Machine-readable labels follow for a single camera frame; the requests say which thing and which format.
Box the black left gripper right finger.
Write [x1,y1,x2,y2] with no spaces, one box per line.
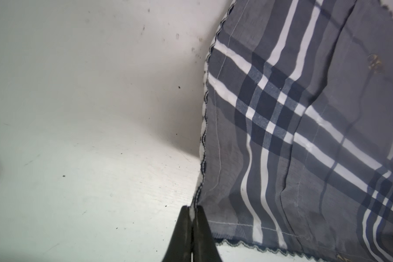
[192,206,222,262]

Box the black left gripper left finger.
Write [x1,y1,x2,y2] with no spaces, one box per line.
[162,206,193,262]

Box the grey plaid pillowcase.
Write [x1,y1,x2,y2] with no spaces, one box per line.
[194,1,393,262]

